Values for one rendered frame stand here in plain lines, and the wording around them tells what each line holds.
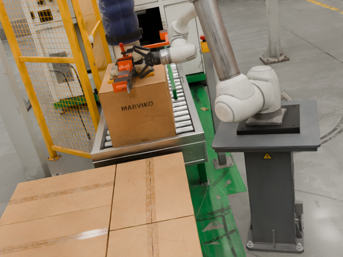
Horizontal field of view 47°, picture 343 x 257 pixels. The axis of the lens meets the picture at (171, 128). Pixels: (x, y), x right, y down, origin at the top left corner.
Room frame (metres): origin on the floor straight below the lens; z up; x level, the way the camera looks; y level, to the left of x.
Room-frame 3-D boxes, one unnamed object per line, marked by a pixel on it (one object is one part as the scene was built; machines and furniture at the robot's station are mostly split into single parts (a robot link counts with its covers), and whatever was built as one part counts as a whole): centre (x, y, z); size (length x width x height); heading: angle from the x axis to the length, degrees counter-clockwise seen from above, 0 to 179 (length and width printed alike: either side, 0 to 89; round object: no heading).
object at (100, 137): (3.29, 0.47, 0.50); 2.31 x 0.05 x 0.19; 179
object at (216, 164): (2.68, -0.35, 0.01); 0.15 x 0.15 x 0.03; 89
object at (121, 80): (1.88, 0.20, 1.08); 0.08 x 0.07 x 0.05; 178
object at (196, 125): (3.28, -0.18, 0.50); 2.31 x 0.05 x 0.19; 179
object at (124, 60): (2.23, 0.19, 1.08); 0.10 x 0.08 x 0.06; 88
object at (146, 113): (2.48, 0.17, 0.75); 0.60 x 0.40 x 0.40; 178
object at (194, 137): (2.12, 0.16, 0.58); 0.70 x 0.03 x 0.06; 89
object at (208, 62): (2.68, -0.35, 0.50); 0.07 x 0.07 x 1.00; 89
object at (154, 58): (2.21, 0.03, 1.08); 0.09 x 0.07 x 0.08; 88
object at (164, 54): (2.21, -0.05, 1.08); 0.09 x 0.06 x 0.09; 178
